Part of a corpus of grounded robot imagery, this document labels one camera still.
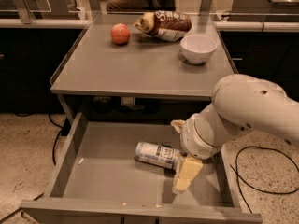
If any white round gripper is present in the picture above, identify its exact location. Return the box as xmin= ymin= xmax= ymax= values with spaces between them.
xmin=170 ymin=113 xmax=221 ymax=194

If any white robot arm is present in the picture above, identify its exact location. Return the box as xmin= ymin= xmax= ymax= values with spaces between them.
xmin=171 ymin=74 xmax=299 ymax=194

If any grey counter cabinet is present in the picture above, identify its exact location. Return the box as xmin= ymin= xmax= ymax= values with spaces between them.
xmin=51 ymin=14 xmax=236 ymax=120

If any grey open drawer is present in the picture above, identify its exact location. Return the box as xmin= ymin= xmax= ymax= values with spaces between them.
xmin=21 ymin=113 xmax=262 ymax=224

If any white bowl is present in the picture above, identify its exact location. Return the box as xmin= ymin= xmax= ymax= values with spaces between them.
xmin=180 ymin=35 xmax=217 ymax=64

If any brown chip bag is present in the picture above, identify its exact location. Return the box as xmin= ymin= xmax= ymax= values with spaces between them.
xmin=134 ymin=10 xmax=192 ymax=42

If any red apple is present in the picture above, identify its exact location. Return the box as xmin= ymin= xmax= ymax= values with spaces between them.
xmin=110 ymin=23 xmax=130 ymax=45

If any white railing bar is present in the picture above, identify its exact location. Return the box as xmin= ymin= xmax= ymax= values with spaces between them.
xmin=0 ymin=19 xmax=299 ymax=33

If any black floor cable right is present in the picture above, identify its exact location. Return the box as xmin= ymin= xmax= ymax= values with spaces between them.
xmin=229 ymin=145 xmax=299 ymax=215

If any black floor cable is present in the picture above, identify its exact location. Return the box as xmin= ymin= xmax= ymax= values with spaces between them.
xmin=229 ymin=145 xmax=299 ymax=215
xmin=47 ymin=113 xmax=64 ymax=166

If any black floor cable left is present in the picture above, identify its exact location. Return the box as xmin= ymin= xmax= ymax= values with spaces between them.
xmin=47 ymin=113 xmax=64 ymax=166

